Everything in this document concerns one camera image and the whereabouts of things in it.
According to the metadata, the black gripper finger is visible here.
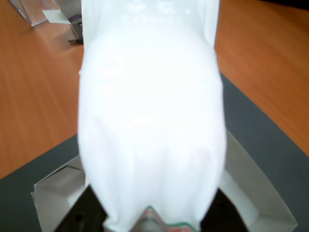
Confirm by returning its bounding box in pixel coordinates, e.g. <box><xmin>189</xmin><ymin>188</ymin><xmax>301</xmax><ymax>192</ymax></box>
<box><xmin>54</xmin><ymin>185</ymin><xmax>108</xmax><ymax>232</ymax></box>
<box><xmin>200</xmin><ymin>188</ymin><xmax>249</xmax><ymax>232</ymax></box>

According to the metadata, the clear plastic container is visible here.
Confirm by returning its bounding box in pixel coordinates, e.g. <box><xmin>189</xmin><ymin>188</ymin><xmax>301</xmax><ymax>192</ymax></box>
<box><xmin>9</xmin><ymin>0</ymin><xmax>83</xmax><ymax>27</ymax></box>

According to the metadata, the white plastic blister package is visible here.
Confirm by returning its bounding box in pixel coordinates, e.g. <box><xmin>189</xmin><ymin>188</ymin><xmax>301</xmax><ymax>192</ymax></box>
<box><xmin>78</xmin><ymin>0</ymin><xmax>227</xmax><ymax>232</ymax></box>

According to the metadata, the gray paper box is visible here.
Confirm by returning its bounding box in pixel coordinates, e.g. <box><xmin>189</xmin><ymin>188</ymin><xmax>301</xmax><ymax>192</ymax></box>
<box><xmin>30</xmin><ymin>131</ymin><xmax>297</xmax><ymax>232</ymax></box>

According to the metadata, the gray table mat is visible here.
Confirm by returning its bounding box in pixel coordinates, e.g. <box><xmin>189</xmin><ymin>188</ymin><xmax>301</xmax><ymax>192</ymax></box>
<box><xmin>0</xmin><ymin>72</ymin><xmax>309</xmax><ymax>232</ymax></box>

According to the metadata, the white paper label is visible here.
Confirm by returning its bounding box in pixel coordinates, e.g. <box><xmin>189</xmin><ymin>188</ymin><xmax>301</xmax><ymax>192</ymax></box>
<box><xmin>42</xmin><ymin>10</ymin><xmax>70</xmax><ymax>25</ymax></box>

